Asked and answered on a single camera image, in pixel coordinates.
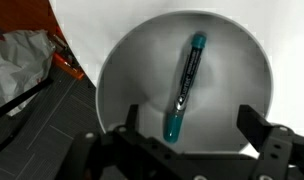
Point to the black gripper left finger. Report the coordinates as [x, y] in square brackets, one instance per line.
[133, 118]

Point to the crumpled white plastic sheet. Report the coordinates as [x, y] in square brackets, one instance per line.
[15, 63]

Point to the grey bowl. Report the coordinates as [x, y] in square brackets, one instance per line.
[142, 66]

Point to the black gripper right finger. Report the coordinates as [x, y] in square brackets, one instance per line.
[255, 125]

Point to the orange tool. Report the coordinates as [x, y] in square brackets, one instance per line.
[67, 65]

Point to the teal and black marker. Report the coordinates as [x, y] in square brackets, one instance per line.
[188, 76]

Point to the black metal bar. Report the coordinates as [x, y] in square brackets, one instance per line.
[22, 96]

